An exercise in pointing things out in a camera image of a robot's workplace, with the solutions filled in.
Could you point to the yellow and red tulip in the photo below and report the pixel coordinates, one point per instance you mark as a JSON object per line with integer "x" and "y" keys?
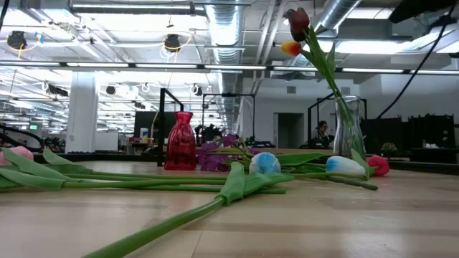
{"x": 291, "y": 48}

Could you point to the clear glass vase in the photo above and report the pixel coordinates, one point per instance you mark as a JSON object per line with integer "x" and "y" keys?
{"x": 340, "y": 143}

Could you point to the LED light bar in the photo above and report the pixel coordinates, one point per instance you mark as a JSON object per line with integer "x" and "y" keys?
{"x": 233, "y": 67}

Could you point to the thin black metal frame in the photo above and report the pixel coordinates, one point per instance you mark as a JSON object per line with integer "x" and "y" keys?
{"x": 229, "y": 95}

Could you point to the black ceiling-mounted device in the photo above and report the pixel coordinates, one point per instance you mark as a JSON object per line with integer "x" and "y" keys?
{"x": 172, "y": 43}
{"x": 16, "y": 40}

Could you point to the blue and white tulip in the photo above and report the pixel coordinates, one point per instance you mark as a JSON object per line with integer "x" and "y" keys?
{"x": 264, "y": 163}
{"x": 344, "y": 166}

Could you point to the wooden shelf with black legs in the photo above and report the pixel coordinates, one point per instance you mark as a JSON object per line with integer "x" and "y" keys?
{"x": 161, "y": 136}

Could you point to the purple artificial flower bunch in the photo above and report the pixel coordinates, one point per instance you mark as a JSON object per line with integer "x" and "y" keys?
{"x": 211, "y": 161}

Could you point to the pink tulip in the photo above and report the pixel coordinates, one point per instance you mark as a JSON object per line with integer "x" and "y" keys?
{"x": 18, "y": 153}

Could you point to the black equipment cabinet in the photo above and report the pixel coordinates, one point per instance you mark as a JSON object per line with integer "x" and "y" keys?
{"x": 430, "y": 132}

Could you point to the white bottle yellow label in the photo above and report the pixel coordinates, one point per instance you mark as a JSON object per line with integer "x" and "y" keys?
{"x": 144, "y": 136}

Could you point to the grey door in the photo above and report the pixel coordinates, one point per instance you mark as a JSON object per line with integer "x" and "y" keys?
{"x": 290, "y": 130}

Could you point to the dark red tulip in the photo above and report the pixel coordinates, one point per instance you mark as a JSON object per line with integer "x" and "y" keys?
{"x": 297, "y": 21}

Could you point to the small green potted plant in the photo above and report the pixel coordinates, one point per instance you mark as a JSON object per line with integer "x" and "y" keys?
{"x": 389, "y": 147}

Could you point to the white square column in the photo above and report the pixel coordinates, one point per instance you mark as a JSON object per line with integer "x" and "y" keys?
{"x": 81, "y": 114}

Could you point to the person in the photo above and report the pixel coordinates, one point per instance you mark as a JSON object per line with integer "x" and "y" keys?
{"x": 322, "y": 127}

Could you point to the red glass vase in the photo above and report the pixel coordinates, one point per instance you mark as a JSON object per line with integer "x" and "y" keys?
{"x": 181, "y": 143}

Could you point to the black computer monitor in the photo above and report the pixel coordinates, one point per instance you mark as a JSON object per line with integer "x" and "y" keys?
{"x": 147, "y": 123}

